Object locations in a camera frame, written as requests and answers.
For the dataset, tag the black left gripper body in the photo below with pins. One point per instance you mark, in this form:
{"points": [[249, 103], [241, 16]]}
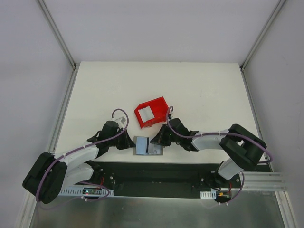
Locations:
{"points": [[124, 141]]}

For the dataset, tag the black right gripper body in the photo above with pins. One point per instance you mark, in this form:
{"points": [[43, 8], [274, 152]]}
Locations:
{"points": [[165, 137]]}

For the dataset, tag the grey leather card holder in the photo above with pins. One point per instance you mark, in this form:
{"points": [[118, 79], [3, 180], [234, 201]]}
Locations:
{"points": [[149, 147]]}

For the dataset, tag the white credit card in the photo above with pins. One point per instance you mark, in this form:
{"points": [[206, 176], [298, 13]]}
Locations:
{"points": [[156, 149], [142, 145]]}

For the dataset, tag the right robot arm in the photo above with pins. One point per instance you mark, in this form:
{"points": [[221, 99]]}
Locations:
{"points": [[243, 148]]}

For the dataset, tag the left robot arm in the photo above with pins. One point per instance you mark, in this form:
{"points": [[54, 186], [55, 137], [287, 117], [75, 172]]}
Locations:
{"points": [[52, 173]]}

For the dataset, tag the red plastic card tray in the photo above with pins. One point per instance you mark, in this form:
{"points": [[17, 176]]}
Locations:
{"points": [[151, 112]]}

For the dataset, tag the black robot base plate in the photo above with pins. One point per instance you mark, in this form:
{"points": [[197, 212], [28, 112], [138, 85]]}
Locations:
{"points": [[161, 180]]}

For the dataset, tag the left white cable duct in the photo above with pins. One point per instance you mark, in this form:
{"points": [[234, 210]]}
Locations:
{"points": [[83, 191]]}

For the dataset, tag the white cable duct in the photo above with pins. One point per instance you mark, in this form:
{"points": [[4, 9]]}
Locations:
{"points": [[208, 195], [83, 191]]}

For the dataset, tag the left table side rail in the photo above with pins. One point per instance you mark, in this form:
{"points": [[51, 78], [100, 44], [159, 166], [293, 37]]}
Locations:
{"points": [[62, 112]]}

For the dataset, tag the table side rail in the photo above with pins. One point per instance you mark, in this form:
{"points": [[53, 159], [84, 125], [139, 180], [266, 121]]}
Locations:
{"points": [[252, 105], [62, 112]]}

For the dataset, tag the right white cable duct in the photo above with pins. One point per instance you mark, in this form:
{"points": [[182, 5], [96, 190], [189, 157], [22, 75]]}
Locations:
{"points": [[208, 195]]}

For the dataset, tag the right table side rail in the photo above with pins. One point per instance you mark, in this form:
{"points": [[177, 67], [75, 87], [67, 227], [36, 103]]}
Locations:
{"points": [[252, 105]]}

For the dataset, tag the horizontal aluminium extrusion rail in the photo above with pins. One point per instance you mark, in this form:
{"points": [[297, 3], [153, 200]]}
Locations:
{"points": [[264, 181]]}

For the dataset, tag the left aluminium frame post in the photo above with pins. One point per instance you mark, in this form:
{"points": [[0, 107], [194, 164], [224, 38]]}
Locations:
{"points": [[56, 32]]}

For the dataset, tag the aluminium frame post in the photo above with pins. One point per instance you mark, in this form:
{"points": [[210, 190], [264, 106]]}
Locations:
{"points": [[56, 32], [262, 34]]}

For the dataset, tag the right aluminium frame post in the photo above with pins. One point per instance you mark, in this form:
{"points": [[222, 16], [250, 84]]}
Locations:
{"points": [[262, 34]]}

